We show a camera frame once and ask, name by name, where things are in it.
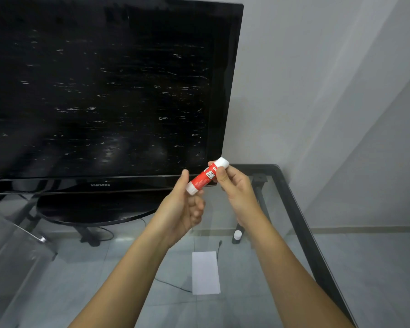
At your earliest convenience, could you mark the person's left hand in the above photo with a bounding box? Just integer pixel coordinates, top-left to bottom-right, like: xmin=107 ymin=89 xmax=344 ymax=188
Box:
xmin=150 ymin=169 xmax=206 ymax=249

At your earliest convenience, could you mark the person's right hand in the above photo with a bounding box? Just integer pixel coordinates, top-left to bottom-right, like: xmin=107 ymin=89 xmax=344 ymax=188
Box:
xmin=208 ymin=161 xmax=264 ymax=226

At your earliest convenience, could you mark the red and white glue stick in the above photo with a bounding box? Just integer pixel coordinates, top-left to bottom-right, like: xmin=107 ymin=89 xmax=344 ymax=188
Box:
xmin=186 ymin=157 xmax=230 ymax=196

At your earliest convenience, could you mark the person's right forearm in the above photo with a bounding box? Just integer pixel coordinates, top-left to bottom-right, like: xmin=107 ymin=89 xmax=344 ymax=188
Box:
xmin=236 ymin=212 xmax=356 ymax=328

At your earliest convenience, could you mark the person's left forearm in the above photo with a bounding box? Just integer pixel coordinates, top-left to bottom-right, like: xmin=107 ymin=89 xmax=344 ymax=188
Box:
xmin=68 ymin=218 xmax=178 ymax=328

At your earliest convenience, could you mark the black framed glass table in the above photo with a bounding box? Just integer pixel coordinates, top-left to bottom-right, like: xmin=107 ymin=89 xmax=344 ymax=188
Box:
xmin=0 ymin=164 xmax=359 ymax=328

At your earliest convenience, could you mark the black oval television stand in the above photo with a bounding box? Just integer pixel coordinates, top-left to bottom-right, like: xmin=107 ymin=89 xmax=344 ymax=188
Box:
xmin=36 ymin=190 xmax=173 ymax=227

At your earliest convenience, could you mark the white paper sheet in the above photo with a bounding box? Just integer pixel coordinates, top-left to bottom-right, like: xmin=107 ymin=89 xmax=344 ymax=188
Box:
xmin=192 ymin=251 xmax=221 ymax=296

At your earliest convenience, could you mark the black flat screen television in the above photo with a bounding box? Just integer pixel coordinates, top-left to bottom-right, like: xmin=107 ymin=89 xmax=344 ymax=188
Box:
xmin=0 ymin=0 xmax=244 ymax=194

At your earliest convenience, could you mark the black cable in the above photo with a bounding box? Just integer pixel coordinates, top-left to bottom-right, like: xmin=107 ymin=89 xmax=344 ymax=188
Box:
xmin=154 ymin=240 xmax=223 ymax=293

